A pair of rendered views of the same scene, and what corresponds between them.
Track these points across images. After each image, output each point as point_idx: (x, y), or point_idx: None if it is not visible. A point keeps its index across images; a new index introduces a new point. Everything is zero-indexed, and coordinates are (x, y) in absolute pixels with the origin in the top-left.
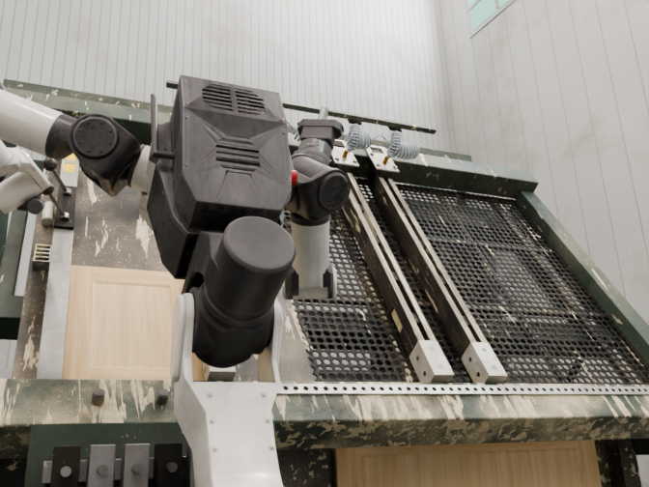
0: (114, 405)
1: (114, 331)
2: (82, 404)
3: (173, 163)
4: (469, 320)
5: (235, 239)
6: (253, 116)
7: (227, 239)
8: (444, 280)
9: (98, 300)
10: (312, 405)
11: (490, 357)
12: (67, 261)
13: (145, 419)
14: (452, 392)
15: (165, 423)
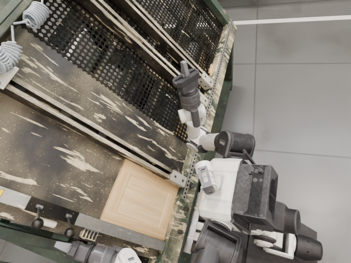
0: (181, 226)
1: (146, 211)
2: (177, 237)
3: (252, 225)
4: (195, 64)
5: (297, 231)
6: (276, 190)
7: (297, 234)
8: (176, 47)
9: (128, 212)
10: (199, 157)
11: (207, 78)
12: (104, 223)
13: (188, 217)
14: (210, 106)
15: (190, 211)
